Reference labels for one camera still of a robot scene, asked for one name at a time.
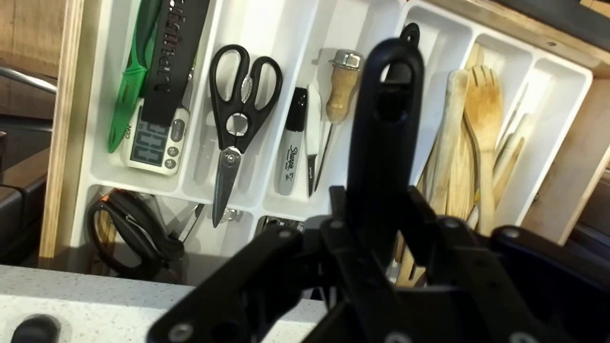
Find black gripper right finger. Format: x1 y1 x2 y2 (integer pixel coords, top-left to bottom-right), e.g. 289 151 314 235
398 187 610 343

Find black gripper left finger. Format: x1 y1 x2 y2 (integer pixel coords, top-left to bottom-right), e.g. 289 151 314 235
147 187 350 343

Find open wooden drawer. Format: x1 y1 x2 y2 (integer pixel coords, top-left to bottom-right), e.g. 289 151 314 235
40 0 608 257

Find wooden spoon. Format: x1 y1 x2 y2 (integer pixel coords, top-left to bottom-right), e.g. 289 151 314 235
431 69 471 217

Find black marker pen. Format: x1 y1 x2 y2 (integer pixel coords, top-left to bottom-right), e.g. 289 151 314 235
274 88 309 196

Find black tongs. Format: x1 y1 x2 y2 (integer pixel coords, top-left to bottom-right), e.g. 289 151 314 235
86 189 185 280

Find wooden fork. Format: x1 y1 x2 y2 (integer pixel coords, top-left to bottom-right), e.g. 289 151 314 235
465 65 503 235

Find white cutlery tray organizer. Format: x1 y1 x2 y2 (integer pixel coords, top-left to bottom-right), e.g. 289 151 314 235
70 0 593 256

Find black digital thermometer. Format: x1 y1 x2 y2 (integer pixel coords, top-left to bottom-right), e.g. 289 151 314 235
124 0 209 175

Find black handled scissors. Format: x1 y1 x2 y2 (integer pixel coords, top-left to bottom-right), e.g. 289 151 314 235
208 44 284 227

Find wooden handled corkscrew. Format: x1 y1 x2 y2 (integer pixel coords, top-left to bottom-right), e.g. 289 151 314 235
314 50 362 185

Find green handled tool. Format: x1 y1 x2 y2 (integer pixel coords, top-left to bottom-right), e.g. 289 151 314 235
106 0 162 153

